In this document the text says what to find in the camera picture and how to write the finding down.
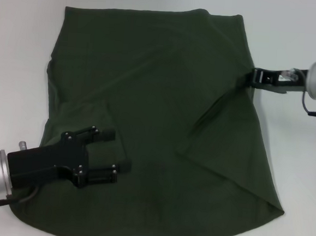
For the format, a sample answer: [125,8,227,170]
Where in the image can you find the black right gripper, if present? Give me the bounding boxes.
[241,63,311,96]

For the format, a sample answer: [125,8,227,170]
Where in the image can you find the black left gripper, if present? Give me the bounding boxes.
[4,118,135,198]

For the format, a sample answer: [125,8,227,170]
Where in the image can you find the dark green t-shirt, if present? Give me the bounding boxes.
[6,0,301,236]

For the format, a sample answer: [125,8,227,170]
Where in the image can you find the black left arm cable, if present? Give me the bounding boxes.
[0,183,40,210]

